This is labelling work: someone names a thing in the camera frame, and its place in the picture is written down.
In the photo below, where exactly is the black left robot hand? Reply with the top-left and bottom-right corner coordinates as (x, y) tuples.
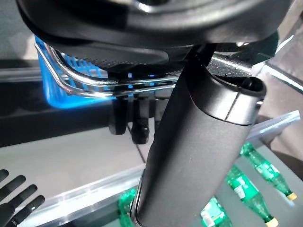
(15, 0), (293, 227)

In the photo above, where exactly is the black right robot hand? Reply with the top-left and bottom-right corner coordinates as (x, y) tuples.
(0, 168), (46, 227)

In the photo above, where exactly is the blue basket with chrome handle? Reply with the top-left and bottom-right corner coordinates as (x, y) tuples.
(34, 35), (185, 110)

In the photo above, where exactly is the green plastic drink bottle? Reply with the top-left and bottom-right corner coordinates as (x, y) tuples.
(240, 141), (298, 201)
(117, 188), (138, 227)
(200, 196), (233, 227)
(226, 165), (280, 227)

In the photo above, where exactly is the clear acrylic shelf rail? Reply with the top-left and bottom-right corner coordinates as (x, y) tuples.
(18, 110), (302, 227)
(251, 61), (303, 93)

